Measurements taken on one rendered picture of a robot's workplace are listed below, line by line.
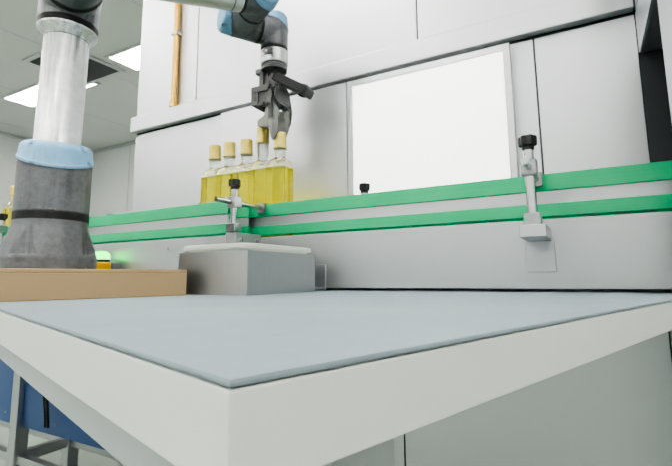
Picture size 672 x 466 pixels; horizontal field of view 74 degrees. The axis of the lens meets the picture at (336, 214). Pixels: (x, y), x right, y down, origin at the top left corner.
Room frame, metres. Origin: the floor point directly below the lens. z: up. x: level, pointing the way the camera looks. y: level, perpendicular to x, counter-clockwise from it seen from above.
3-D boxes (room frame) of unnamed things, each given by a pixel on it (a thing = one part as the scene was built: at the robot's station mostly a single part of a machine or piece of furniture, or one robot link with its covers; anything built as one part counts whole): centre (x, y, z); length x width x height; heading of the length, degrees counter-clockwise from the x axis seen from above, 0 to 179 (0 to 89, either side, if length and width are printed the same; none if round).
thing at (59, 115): (0.90, 0.57, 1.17); 0.15 x 0.12 x 0.55; 33
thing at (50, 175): (0.79, 0.51, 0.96); 0.13 x 0.12 x 0.14; 33
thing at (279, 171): (1.16, 0.15, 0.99); 0.06 x 0.06 x 0.21; 62
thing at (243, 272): (0.94, 0.16, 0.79); 0.27 x 0.17 x 0.08; 151
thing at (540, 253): (0.75, -0.33, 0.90); 0.17 x 0.05 x 0.23; 151
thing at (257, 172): (1.19, 0.20, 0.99); 0.06 x 0.06 x 0.21; 61
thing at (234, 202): (1.06, 0.23, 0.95); 0.17 x 0.03 x 0.12; 151
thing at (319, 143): (1.22, -0.02, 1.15); 0.90 x 0.03 x 0.34; 61
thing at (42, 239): (0.79, 0.50, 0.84); 0.15 x 0.15 x 0.10
